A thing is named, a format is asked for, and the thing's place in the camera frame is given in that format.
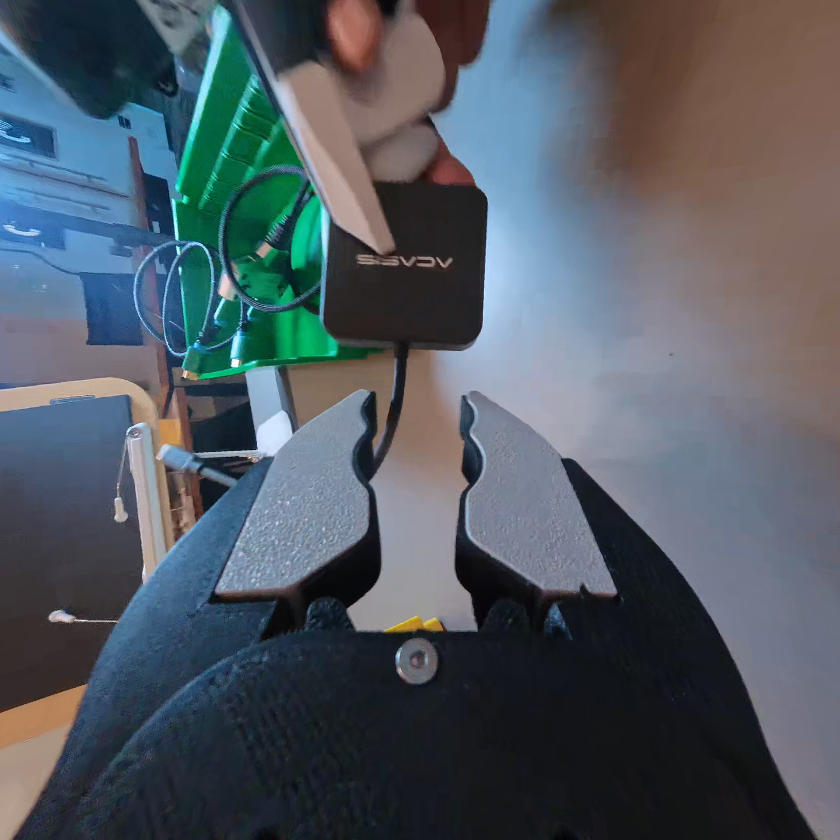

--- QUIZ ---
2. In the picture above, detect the person's right hand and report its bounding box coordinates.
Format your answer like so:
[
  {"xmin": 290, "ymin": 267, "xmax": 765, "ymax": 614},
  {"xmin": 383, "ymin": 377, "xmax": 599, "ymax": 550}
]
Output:
[{"xmin": 325, "ymin": 0, "xmax": 493, "ymax": 188}]

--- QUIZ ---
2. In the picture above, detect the thin black hub cable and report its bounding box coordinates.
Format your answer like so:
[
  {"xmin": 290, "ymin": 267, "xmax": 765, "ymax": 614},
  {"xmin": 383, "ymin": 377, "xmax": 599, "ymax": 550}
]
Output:
[{"xmin": 367, "ymin": 341, "xmax": 411, "ymax": 481}]

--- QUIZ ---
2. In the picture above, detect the green plastic bin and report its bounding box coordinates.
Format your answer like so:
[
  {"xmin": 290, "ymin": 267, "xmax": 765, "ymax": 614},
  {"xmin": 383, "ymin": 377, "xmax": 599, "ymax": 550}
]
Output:
[{"xmin": 172, "ymin": 7, "xmax": 388, "ymax": 382}]

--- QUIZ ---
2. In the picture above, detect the black silver adapter hub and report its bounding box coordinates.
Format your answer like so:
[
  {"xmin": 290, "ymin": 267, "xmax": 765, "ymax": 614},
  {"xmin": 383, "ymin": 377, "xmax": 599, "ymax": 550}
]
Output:
[{"xmin": 320, "ymin": 180, "xmax": 490, "ymax": 352}]

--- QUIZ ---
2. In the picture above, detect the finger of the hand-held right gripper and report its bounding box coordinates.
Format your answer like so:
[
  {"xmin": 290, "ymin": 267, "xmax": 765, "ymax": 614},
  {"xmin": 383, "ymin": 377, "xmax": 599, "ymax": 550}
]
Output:
[{"xmin": 230, "ymin": 0, "xmax": 396, "ymax": 257}]

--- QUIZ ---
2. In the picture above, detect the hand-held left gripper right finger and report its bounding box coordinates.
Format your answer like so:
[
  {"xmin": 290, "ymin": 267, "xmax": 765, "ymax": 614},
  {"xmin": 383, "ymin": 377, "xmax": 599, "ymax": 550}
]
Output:
[{"xmin": 455, "ymin": 390, "xmax": 619, "ymax": 603}]

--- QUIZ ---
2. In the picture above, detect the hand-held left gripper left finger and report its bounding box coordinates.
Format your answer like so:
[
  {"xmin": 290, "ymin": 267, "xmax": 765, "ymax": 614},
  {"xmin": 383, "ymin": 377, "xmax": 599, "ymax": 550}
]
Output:
[{"xmin": 215, "ymin": 389, "xmax": 383, "ymax": 603}]

